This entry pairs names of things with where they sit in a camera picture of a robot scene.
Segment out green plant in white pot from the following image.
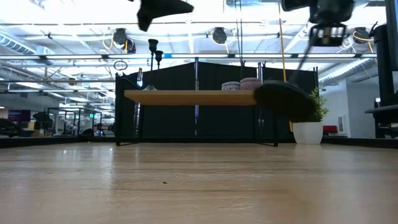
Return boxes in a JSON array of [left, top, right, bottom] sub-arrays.
[[292, 88, 330, 146]]

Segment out black hanging cable ring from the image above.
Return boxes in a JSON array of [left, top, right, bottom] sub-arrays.
[[113, 60, 128, 72]]

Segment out pink patterned tin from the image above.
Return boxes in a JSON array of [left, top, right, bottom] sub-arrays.
[[239, 77, 263, 91]]

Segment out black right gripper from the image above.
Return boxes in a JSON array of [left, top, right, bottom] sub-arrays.
[[281, 0, 355, 47]]

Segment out wooden shelf with black frame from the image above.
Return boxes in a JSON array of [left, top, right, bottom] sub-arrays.
[[114, 73, 279, 147]]

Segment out distant black workstation frame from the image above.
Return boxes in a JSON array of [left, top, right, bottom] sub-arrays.
[[46, 107, 103, 137]]

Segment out distant black lamp shade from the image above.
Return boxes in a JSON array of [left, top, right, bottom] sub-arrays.
[[32, 111, 53, 123]]

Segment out purple monitor screen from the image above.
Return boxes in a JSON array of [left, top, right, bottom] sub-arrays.
[[8, 109, 32, 122]]

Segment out black computer monitor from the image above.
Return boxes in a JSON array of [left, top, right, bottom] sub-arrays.
[[374, 0, 398, 107]]

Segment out yellow hanging cable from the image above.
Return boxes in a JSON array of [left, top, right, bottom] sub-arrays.
[[277, 0, 294, 132]]

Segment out black partition screen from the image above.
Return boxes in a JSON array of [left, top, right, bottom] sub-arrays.
[[119, 61, 320, 139]]

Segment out white tin with leaf pattern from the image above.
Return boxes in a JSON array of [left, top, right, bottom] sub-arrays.
[[221, 81, 241, 91]]

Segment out black right frame rail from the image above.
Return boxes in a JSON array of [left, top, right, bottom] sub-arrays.
[[322, 136, 398, 149]]

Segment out dark grey side desk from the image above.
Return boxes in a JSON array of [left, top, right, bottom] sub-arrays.
[[365, 105, 398, 139]]

